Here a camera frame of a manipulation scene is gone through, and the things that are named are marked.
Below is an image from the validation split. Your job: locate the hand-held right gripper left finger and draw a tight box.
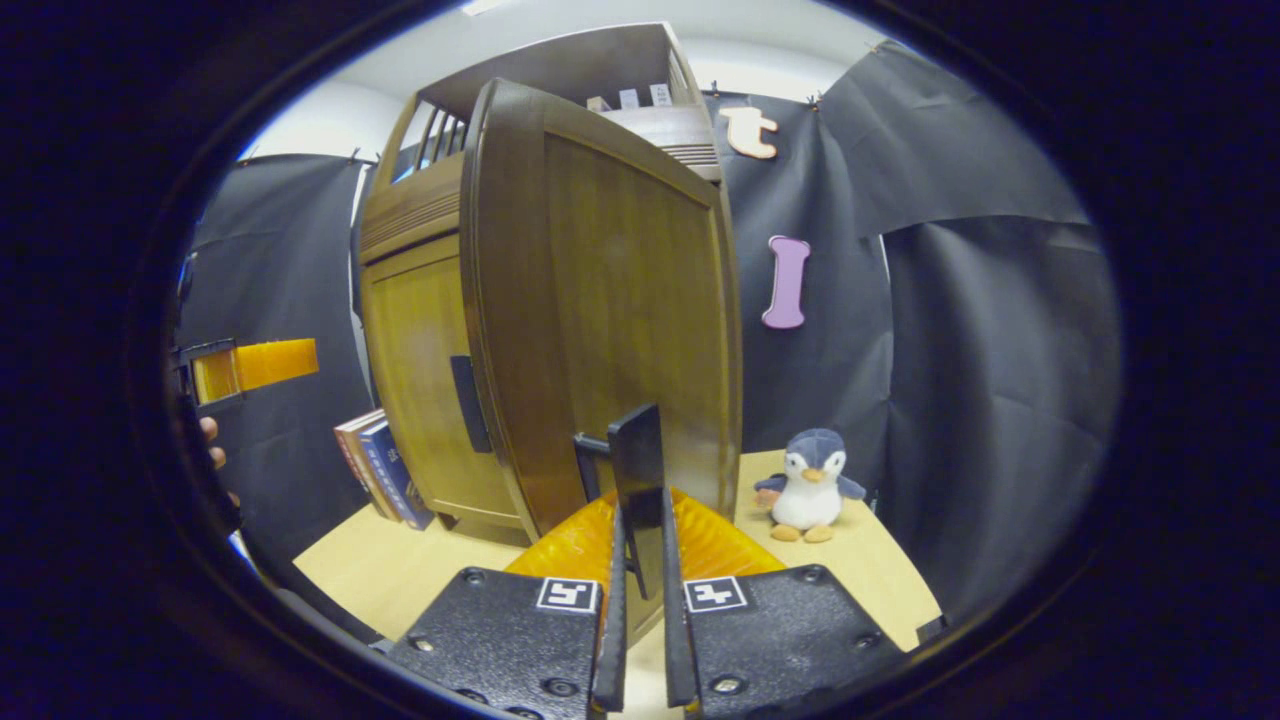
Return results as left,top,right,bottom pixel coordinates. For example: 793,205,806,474
385,488,628,717

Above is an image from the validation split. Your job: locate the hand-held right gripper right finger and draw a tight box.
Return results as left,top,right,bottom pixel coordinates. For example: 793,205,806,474
660,487,907,717

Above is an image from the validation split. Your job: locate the wooden shoe cabinet door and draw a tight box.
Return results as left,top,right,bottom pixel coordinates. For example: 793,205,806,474
462,78,743,543
360,232,523,529

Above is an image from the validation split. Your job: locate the black door handle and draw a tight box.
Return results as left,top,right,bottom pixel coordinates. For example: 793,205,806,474
574,403,667,601
449,354,494,455

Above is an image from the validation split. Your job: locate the wooden double-door shoe cabinet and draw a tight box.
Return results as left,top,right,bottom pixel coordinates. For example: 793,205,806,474
355,22,743,546

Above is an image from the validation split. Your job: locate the red and white book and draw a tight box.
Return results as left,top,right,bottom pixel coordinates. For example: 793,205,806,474
333,408,401,522

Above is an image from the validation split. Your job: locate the penguin plush toy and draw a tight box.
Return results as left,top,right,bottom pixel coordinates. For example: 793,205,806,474
753,428,868,545

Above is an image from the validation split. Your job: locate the blue book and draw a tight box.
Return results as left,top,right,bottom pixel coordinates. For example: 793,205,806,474
357,418,437,532

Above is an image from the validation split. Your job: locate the black backdrop cloth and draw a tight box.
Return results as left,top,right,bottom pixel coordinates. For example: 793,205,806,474
170,40,1123,629

